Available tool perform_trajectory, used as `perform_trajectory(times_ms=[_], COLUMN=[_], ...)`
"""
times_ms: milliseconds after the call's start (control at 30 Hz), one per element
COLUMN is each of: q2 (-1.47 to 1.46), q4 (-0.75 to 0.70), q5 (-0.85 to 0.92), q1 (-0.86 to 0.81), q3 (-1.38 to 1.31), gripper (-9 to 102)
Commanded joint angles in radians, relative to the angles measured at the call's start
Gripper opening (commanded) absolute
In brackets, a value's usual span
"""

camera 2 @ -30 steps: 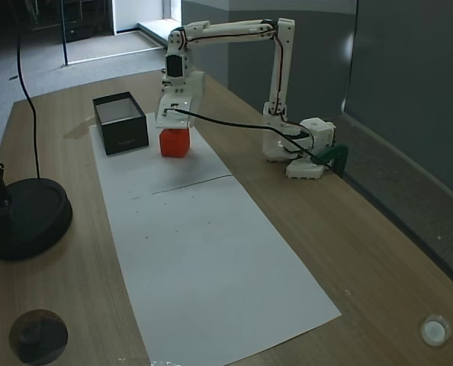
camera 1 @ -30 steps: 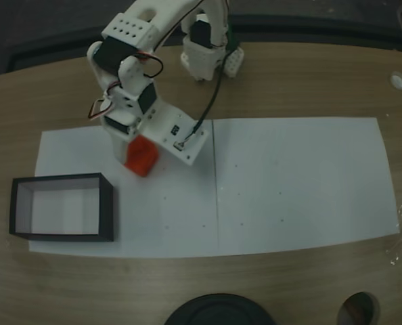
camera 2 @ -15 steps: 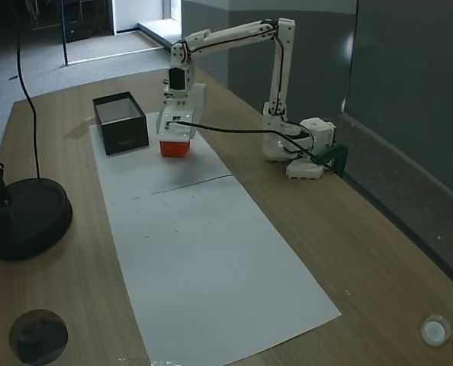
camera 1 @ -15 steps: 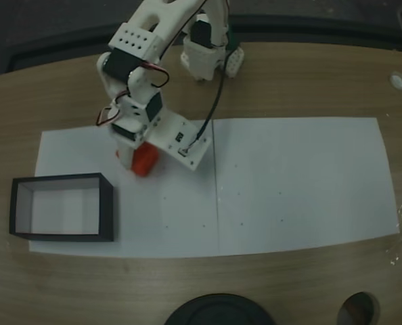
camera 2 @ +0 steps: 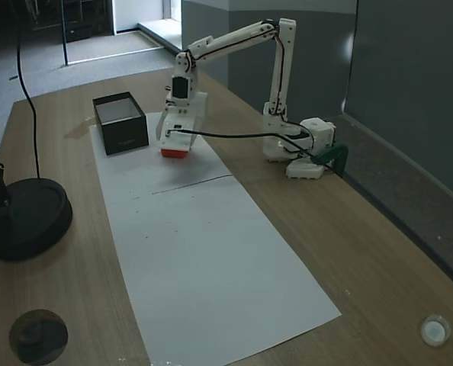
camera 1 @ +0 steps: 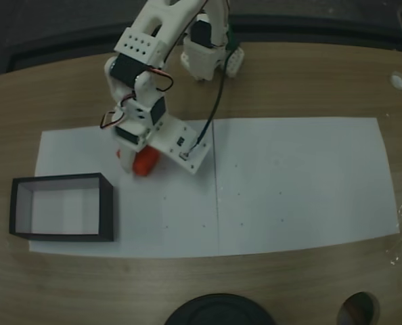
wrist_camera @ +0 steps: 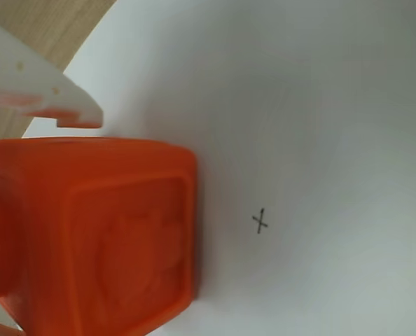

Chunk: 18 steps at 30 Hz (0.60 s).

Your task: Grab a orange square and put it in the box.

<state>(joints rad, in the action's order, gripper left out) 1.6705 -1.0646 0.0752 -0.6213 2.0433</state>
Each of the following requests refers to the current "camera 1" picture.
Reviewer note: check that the grey desk partition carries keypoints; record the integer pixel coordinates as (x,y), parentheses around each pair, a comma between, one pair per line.
(323,20)

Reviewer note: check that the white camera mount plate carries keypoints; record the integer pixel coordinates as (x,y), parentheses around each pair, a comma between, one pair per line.
(174,133)

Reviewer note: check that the black open box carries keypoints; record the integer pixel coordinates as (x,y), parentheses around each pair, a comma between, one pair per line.
(62,210)

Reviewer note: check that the black round lamp base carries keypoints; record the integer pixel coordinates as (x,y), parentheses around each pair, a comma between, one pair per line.
(218,311)

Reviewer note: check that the orange cube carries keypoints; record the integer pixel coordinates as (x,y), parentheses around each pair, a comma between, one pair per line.
(147,162)

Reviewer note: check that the white round cap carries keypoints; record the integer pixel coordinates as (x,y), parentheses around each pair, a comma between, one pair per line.
(398,80)

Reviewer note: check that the white paper sheet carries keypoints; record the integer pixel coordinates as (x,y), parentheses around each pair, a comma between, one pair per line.
(306,186)
(174,210)

